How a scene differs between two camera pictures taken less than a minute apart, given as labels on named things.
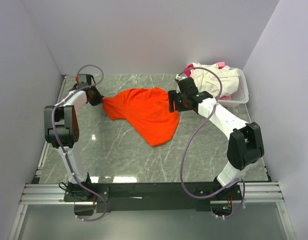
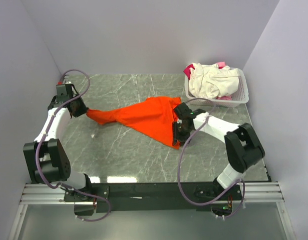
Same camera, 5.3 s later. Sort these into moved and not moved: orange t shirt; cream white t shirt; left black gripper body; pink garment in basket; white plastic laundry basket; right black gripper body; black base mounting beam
Moved: orange t shirt; right black gripper body; left black gripper body
Not moved: black base mounting beam; white plastic laundry basket; cream white t shirt; pink garment in basket
